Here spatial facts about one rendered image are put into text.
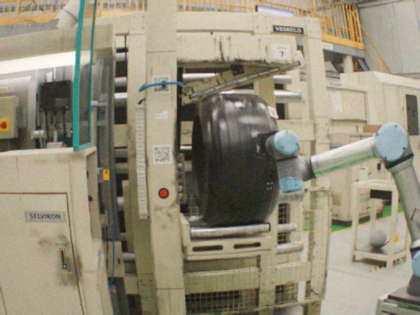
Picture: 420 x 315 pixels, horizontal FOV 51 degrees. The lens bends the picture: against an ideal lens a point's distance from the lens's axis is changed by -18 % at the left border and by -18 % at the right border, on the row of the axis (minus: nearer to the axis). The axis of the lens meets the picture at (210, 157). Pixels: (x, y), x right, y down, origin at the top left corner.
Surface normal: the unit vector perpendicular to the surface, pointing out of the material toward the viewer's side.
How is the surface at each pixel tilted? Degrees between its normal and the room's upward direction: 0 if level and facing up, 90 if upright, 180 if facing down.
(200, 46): 90
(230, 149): 79
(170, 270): 90
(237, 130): 64
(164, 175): 90
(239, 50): 90
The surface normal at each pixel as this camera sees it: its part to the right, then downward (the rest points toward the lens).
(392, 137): -0.52, -0.07
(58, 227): 0.16, 0.05
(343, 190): -0.86, 0.05
